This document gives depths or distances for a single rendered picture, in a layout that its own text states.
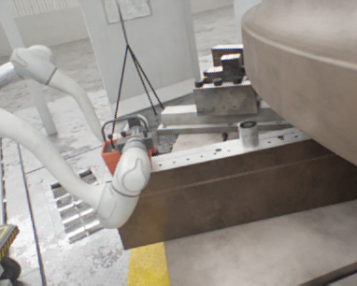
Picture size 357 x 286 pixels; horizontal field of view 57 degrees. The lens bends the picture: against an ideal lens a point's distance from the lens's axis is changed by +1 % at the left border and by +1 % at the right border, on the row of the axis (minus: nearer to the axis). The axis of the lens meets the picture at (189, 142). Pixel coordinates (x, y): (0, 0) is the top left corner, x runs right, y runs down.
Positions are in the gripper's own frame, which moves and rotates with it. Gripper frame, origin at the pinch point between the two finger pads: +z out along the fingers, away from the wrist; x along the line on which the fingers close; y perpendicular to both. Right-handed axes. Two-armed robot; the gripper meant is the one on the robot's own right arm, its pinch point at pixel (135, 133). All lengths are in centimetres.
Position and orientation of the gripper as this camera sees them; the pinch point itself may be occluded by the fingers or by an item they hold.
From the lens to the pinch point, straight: 133.0
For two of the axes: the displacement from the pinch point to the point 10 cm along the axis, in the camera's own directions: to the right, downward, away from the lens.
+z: -1.3, -4.2, 9.0
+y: -1.6, -8.8, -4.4
